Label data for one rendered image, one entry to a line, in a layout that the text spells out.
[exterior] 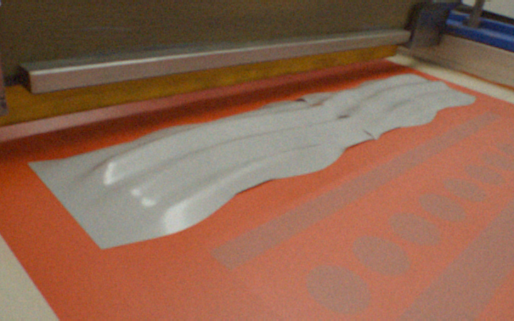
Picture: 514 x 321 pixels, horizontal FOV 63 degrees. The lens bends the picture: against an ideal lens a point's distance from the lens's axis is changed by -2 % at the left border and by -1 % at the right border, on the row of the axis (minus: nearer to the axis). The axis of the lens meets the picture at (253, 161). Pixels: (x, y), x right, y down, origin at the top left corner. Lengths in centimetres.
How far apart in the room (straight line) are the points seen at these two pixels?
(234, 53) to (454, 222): 15
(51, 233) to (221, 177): 7
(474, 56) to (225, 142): 35
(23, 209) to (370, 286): 13
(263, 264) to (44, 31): 14
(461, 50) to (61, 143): 42
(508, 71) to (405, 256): 35
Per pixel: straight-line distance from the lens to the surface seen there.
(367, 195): 21
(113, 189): 18
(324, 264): 16
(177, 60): 24
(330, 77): 38
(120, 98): 25
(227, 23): 27
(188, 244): 16
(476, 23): 53
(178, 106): 28
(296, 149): 23
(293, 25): 32
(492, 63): 51
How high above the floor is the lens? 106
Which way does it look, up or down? 29 degrees down
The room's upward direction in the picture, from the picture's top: 9 degrees clockwise
